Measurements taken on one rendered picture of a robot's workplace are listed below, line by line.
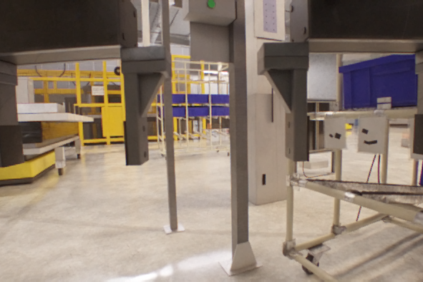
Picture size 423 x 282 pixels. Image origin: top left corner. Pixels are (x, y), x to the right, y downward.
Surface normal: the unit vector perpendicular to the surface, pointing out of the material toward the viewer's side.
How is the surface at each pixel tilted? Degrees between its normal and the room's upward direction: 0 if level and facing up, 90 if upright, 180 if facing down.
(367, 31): 90
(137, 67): 90
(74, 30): 90
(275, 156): 90
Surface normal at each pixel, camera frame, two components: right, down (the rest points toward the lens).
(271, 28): 0.37, 0.07
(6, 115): 1.00, -0.03
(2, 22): -0.01, 0.09
